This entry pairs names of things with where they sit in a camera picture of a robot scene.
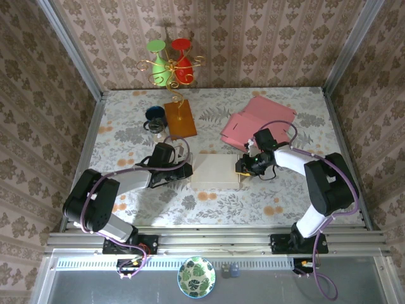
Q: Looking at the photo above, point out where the white paper box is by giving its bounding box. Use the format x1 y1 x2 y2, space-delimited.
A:
190 153 242 191

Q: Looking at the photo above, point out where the pink paper box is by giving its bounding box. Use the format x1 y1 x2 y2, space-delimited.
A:
220 96 297 153

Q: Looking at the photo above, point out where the black power connector box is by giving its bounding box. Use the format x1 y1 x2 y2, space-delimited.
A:
292 258 321 276
116 258 144 277

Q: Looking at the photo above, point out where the dark blue mug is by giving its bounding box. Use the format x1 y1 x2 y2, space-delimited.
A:
145 106 167 123

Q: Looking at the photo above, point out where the floral table cover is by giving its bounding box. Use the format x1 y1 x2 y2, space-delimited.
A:
74 87 370 227

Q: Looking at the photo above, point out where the green wine glass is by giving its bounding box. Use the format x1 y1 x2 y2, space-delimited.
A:
146 39 173 87

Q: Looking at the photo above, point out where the red wine glass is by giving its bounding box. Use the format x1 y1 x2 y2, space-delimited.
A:
171 37 194 86

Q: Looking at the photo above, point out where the leaf pattern bowl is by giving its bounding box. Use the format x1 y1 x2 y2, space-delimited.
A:
177 256 216 298

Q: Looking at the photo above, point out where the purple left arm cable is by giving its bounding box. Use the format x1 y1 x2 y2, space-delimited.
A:
80 135 190 279

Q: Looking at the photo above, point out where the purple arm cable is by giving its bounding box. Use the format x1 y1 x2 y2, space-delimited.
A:
80 135 190 279
252 120 361 301

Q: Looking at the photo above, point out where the clear glass cup black handle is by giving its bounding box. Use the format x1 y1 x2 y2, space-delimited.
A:
143 117 168 143

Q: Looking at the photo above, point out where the gold wire rack wooden base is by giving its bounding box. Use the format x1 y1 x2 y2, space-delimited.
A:
136 55 206 141

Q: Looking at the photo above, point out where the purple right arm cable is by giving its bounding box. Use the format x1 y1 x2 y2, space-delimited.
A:
252 120 361 301

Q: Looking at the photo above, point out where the aluminium frame profile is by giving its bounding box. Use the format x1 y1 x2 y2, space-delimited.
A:
321 88 382 231
44 225 393 257
58 91 107 232
37 0 107 101
322 0 379 96

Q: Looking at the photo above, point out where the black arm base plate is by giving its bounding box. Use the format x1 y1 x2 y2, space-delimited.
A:
270 233 329 255
103 234 159 255

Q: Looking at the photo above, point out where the white slotted cable duct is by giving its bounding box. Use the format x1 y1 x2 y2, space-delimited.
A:
55 256 294 269

